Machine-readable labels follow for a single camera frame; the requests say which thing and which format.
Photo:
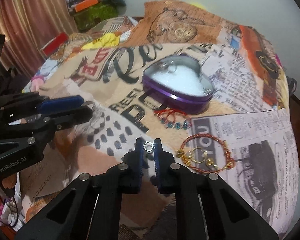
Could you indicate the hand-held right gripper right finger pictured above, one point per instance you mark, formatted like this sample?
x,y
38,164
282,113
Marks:
x,y
157,156

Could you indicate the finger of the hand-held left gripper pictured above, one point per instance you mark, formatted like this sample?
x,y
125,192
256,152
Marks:
x,y
72,118
61,102

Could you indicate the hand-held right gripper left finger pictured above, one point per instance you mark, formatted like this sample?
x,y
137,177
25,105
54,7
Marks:
x,y
139,156

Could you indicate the purple heart-shaped tin box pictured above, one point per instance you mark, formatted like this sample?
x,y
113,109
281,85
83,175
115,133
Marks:
x,y
180,105

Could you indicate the thin silver hoop earring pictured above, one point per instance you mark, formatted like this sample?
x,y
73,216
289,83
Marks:
x,y
91,123

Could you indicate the dark purple cloth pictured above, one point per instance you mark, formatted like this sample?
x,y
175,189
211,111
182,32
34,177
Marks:
x,y
17,82

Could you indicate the small gold earring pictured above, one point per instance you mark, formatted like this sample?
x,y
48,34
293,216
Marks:
x,y
212,162

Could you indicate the red box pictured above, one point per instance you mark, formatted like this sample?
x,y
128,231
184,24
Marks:
x,y
56,42

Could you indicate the yellow cloth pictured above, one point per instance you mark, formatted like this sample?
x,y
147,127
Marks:
x,y
105,41

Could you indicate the white foam insert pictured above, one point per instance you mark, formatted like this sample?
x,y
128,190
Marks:
x,y
180,82

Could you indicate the pink striped curtain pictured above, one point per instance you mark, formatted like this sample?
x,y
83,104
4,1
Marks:
x,y
27,17

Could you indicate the green crate with clutter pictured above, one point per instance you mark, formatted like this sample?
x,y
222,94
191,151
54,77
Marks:
x,y
97,15

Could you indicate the orange box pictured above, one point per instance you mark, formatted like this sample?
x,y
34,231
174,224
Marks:
x,y
86,4

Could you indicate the printed blanket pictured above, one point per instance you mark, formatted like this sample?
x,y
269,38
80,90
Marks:
x,y
240,92

